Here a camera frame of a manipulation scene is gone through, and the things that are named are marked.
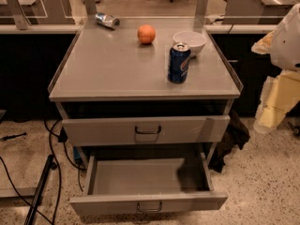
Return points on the grey metal cabinet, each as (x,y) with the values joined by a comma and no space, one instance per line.
(110,74)

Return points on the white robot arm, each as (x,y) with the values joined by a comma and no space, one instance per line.
(285,47)

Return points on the black bar on floor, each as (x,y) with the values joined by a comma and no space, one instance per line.
(39,190)

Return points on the blue pepsi can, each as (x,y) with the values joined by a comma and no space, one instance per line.
(178,62)

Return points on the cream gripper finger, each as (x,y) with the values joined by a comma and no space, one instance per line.
(264,44)
(279,96)

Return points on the orange fruit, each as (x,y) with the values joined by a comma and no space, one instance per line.
(146,34)

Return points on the dark cloth on floor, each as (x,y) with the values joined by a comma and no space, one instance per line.
(236,134)

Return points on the open middle drawer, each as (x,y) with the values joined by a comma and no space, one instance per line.
(156,184)

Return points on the silver can lying down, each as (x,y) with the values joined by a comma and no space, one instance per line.
(106,20)

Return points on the white bowl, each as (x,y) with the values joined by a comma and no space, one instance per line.
(195,40)

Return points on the closed upper drawer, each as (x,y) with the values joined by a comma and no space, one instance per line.
(144,130)

